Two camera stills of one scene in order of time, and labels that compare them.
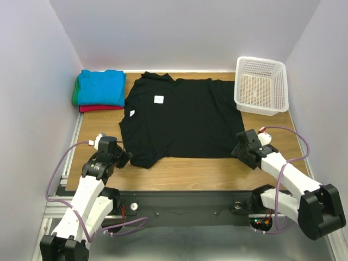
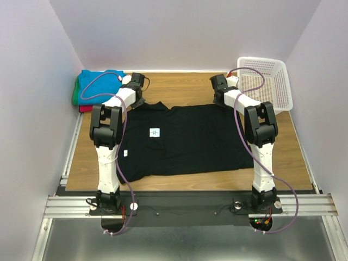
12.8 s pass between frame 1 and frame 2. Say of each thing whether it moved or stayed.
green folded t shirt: stayed
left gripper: moved
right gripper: moved
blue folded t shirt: stayed
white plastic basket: stayed
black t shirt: moved
